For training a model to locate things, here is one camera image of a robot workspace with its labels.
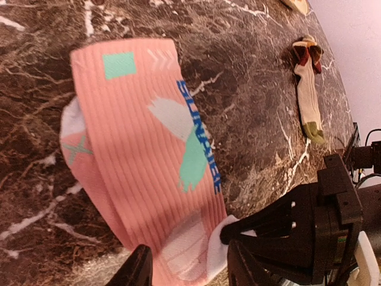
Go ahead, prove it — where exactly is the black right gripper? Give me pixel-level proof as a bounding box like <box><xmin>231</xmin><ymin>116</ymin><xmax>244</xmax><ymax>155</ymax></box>
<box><xmin>220</xmin><ymin>154</ymin><xmax>380</xmax><ymax>285</ymax></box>

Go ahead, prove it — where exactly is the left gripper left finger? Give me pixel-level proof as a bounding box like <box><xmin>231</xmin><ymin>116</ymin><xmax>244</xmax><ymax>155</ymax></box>
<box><xmin>105</xmin><ymin>244</ymin><xmax>153</xmax><ymax>286</ymax></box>

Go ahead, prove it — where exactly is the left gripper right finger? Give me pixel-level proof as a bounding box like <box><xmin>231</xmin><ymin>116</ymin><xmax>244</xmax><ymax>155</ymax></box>
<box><xmin>227</xmin><ymin>240</ymin><xmax>285</xmax><ymax>286</ymax></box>

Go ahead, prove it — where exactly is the pink patterned sock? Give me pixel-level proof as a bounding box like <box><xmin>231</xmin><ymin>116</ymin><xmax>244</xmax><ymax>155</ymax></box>
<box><xmin>60</xmin><ymin>38</ymin><xmax>236</xmax><ymax>285</ymax></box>

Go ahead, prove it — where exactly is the beige sock with olive toe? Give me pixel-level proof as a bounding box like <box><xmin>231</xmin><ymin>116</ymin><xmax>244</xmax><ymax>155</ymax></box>
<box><xmin>292</xmin><ymin>35</ymin><xmax>325</xmax><ymax>144</ymax></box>

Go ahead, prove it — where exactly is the cream saucer plate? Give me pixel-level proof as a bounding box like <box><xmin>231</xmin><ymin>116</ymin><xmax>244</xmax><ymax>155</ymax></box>
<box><xmin>281</xmin><ymin>0</ymin><xmax>310</xmax><ymax>15</ymax></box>

